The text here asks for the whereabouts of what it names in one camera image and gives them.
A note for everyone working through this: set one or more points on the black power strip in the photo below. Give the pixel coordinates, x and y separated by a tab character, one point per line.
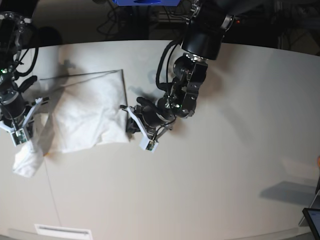
169	18

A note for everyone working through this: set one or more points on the black tablet device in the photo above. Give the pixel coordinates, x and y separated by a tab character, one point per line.
312	217

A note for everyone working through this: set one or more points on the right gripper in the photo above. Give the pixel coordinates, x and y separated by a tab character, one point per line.
13	105

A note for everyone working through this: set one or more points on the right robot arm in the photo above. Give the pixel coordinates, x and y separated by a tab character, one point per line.
15	17

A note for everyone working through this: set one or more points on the white paper label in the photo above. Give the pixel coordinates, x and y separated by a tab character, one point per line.
63	232

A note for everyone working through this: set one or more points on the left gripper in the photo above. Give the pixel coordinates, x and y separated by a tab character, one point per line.
150	119

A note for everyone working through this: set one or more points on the white printed T-shirt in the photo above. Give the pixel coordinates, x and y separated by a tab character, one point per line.
83	111

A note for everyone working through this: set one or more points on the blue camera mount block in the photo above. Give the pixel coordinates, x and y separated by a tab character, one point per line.
170	3

